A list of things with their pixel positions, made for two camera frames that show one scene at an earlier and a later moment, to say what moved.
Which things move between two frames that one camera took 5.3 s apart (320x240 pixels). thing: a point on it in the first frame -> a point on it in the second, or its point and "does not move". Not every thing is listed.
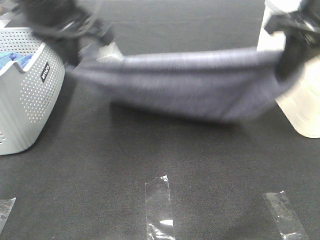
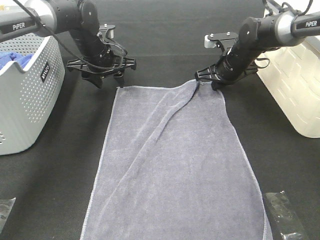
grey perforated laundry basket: x=32 y=86 does not move
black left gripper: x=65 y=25 -> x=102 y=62
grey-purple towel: x=237 y=85 -> x=174 y=167
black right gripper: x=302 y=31 -> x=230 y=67
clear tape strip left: x=6 y=206 does not move
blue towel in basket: x=6 y=57 does not move
